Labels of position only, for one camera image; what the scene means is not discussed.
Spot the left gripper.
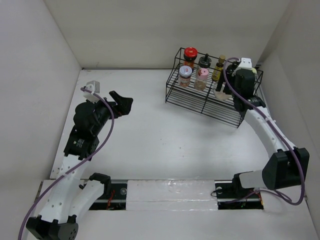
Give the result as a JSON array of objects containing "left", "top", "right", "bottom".
[{"left": 87, "top": 91, "right": 133, "bottom": 135}]

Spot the yellow oil bottle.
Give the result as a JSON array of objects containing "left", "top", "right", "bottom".
[{"left": 211, "top": 54, "right": 226, "bottom": 82}]

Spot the black cap seasoning jar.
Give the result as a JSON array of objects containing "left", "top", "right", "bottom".
[{"left": 198, "top": 53, "right": 212, "bottom": 69}]

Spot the wide glass jar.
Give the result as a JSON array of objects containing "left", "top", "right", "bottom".
[{"left": 213, "top": 89, "right": 232, "bottom": 101}]

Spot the pink cap spice bottle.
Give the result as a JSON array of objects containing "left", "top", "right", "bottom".
[{"left": 194, "top": 68, "right": 209, "bottom": 91}]

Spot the red cap sauce bottle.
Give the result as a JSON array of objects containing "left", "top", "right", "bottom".
[{"left": 183, "top": 47, "right": 198, "bottom": 70}]

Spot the silver lid spice jar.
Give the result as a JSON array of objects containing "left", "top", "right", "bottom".
[{"left": 178, "top": 65, "right": 193, "bottom": 87}]

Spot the black pump cap spice jar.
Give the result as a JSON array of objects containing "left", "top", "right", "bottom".
[{"left": 226, "top": 60, "right": 239, "bottom": 76}]

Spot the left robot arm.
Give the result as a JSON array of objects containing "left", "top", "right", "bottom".
[{"left": 26, "top": 91, "right": 134, "bottom": 240}]

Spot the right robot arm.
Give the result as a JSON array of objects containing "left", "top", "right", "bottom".
[{"left": 102, "top": 69, "right": 292, "bottom": 197}]

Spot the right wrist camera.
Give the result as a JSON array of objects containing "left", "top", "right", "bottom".
[{"left": 235, "top": 57, "right": 253, "bottom": 72}]

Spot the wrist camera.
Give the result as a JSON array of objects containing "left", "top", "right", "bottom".
[
  {"left": 235, "top": 57, "right": 253, "bottom": 72},
  {"left": 83, "top": 80, "right": 100, "bottom": 103}
]

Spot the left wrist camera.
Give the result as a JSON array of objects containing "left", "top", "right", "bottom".
[{"left": 83, "top": 80, "right": 100, "bottom": 103}]

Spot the black wire rack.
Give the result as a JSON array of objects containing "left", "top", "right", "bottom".
[{"left": 164, "top": 47, "right": 264, "bottom": 129}]

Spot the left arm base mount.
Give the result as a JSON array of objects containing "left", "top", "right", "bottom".
[{"left": 89, "top": 181, "right": 128, "bottom": 211}]

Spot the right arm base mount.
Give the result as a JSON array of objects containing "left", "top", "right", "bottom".
[{"left": 210, "top": 180, "right": 264, "bottom": 210}]

